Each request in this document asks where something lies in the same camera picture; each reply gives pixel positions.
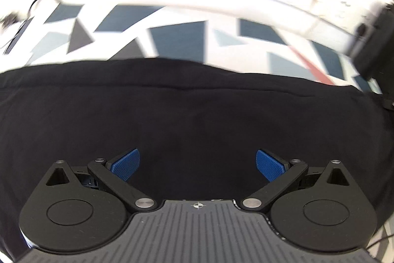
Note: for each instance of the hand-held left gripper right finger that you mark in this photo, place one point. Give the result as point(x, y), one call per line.
point(270, 165)

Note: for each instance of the geometric patterned mat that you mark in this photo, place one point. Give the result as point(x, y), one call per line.
point(178, 35)

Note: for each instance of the black flask bottle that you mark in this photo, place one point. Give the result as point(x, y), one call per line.
point(375, 44)

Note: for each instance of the black long-sleeved shirt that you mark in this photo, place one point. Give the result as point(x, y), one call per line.
point(197, 115)

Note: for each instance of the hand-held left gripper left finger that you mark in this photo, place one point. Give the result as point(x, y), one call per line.
point(125, 164)

